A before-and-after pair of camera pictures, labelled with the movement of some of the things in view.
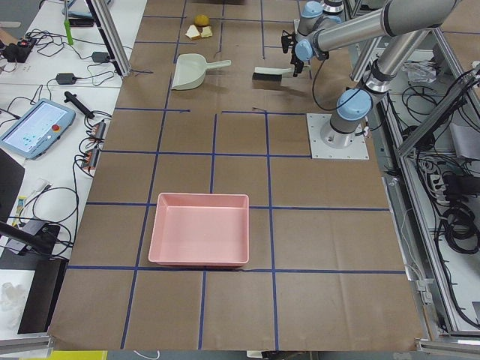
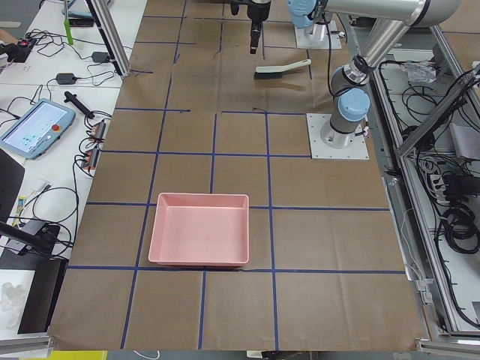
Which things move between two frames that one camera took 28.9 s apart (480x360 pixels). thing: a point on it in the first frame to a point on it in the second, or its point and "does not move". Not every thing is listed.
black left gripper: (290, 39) to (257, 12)
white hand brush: (269, 73) does not move
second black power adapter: (66, 78) does not move
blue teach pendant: (37, 130) does not move
